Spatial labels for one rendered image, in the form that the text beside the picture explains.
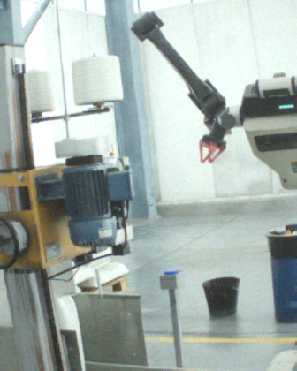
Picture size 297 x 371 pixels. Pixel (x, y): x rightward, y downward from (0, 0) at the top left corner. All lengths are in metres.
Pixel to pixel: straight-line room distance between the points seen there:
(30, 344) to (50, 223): 0.43
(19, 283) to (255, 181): 8.64
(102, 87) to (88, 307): 1.17
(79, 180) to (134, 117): 9.02
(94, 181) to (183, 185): 9.01
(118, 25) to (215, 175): 3.06
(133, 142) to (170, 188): 0.98
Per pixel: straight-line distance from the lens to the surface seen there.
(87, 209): 1.99
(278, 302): 4.53
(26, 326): 2.15
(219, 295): 4.79
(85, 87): 2.11
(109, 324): 2.89
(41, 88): 2.26
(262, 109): 2.52
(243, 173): 10.59
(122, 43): 11.13
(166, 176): 11.07
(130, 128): 11.02
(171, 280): 2.62
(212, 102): 2.36
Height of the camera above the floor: 1.40
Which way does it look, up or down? 3 degrees down
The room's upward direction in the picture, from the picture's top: 6 degrees counter-clockwise
